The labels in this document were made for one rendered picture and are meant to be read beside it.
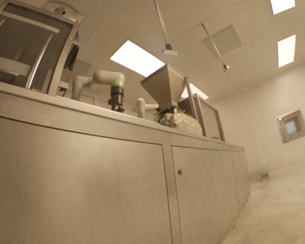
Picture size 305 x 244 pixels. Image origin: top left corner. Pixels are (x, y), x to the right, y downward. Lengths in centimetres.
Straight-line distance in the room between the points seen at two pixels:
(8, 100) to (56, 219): 25
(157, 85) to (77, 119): 108
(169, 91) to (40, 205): 121
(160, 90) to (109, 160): 106
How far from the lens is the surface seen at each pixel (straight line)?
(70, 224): 34
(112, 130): 38
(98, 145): 35
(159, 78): 133
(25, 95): 34
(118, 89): 99
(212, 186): 83
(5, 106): 34
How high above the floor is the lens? 63
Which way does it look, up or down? 20 degrees up
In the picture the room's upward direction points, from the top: 6 degrees counter-clockwise
